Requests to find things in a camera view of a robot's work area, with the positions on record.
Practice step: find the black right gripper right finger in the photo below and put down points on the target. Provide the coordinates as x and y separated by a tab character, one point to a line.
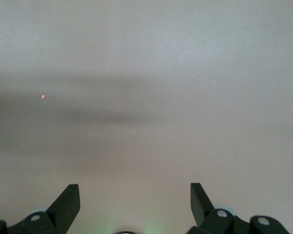
202	214

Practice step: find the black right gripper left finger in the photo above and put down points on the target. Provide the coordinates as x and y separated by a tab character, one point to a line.
61	212

